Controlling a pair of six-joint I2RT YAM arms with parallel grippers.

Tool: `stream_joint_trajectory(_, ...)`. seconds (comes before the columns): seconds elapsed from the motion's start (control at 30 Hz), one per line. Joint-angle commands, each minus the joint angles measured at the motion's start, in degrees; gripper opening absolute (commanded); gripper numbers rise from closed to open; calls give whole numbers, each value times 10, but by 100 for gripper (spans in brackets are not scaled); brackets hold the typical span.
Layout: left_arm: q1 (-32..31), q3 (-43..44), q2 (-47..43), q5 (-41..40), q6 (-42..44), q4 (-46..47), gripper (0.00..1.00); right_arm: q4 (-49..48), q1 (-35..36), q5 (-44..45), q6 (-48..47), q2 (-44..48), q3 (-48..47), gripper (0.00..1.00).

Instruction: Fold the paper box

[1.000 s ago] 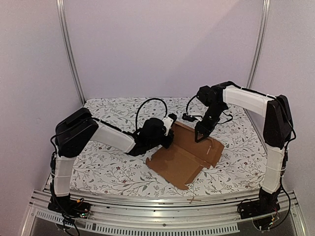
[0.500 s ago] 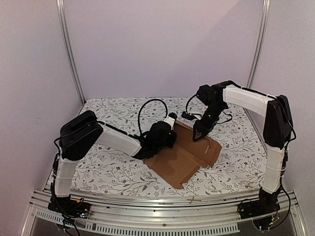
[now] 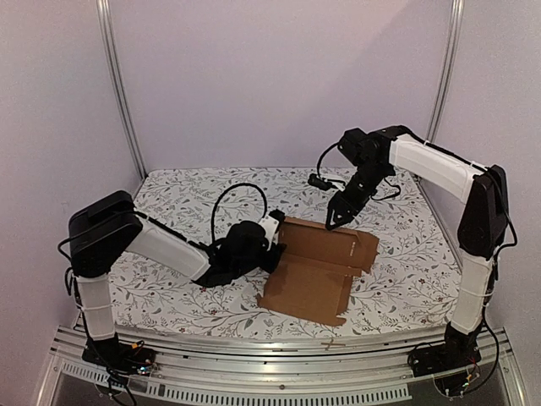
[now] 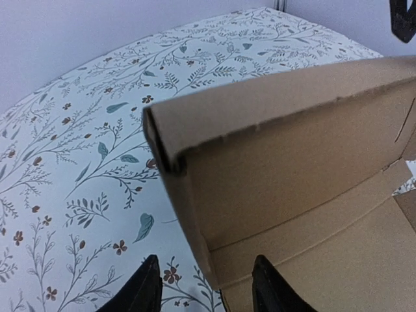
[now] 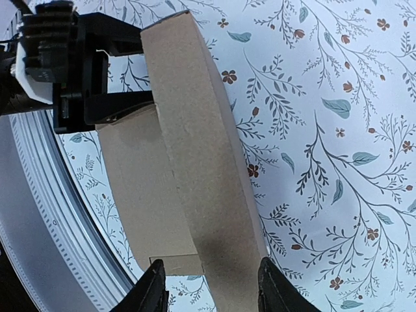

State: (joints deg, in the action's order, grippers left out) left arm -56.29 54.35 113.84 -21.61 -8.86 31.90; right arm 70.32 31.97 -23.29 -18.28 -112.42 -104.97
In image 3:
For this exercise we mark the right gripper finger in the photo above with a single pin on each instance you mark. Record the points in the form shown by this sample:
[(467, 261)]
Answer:
[(341, 219), (330, 221)]

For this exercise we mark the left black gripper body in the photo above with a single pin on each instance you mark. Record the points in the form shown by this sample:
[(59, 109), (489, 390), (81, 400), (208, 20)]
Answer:
[(246, 267)]

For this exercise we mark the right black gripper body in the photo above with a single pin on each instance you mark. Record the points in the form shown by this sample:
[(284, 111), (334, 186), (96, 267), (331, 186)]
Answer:
[(345, 204)]

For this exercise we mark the brown cardboard paper box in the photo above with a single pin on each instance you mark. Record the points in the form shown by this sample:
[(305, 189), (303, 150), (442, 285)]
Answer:
[(313, 279)]

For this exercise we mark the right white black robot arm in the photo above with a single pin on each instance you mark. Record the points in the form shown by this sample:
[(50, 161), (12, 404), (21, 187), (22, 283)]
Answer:
[(482, 190)]

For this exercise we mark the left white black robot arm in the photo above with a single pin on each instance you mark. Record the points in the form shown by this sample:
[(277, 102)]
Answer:
[(99, 234)]

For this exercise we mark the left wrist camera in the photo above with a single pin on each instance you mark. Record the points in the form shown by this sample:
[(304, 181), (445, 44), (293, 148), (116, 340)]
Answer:
[(271, 223)]

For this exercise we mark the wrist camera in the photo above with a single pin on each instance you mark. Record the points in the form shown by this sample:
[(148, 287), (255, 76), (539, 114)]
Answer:
[(320, 183), (271, 223)]

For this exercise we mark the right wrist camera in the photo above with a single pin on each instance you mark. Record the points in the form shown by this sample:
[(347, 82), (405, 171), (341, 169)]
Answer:
[(320, 183)]

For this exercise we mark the right aluminium frame post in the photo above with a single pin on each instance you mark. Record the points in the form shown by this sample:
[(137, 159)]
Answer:
[(452, 43)]

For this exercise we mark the aluminium frame post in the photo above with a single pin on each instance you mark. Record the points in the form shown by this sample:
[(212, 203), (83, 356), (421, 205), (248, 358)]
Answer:
[(452, 43), (104, 15)]

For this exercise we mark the aluminium front rail base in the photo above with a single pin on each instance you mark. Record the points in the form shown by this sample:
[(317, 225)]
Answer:
[(364, 370)]

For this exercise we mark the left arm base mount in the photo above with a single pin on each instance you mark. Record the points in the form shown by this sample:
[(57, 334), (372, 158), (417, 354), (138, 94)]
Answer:
[(123, 358)]

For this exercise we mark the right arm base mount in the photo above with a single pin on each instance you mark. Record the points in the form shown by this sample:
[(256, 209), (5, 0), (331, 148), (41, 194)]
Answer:
[(455, 352)]

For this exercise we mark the left aluminium frame post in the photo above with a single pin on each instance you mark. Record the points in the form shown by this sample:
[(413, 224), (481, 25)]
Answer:
[(104, 15)]

